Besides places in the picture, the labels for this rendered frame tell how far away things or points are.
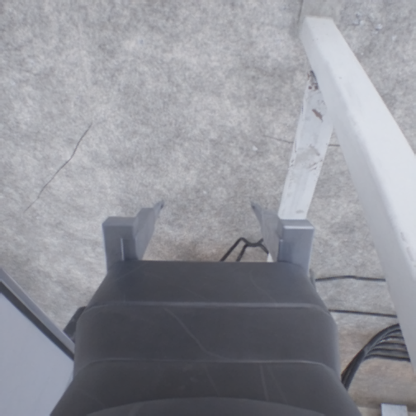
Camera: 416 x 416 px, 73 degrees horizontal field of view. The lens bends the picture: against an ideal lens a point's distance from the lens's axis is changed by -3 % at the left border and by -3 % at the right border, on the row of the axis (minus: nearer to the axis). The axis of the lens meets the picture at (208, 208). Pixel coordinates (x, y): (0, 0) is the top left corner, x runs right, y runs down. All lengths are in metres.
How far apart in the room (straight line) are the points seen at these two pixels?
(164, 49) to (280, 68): 0.32
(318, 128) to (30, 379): 0.71
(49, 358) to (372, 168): 0.59
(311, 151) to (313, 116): 0.08
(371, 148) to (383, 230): 0.12
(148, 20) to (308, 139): 0.51
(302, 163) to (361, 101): 0.26
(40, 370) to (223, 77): 0.80
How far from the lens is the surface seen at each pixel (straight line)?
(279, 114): 0.93
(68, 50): 1.01
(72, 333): 1.96
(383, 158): 0.41
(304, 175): 0.75
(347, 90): 0.54
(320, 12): 0.86
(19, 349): 0.56
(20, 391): 0.58
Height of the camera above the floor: 0.85
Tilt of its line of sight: 48 degrees down
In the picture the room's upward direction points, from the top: 170 degrees counter-clockwise
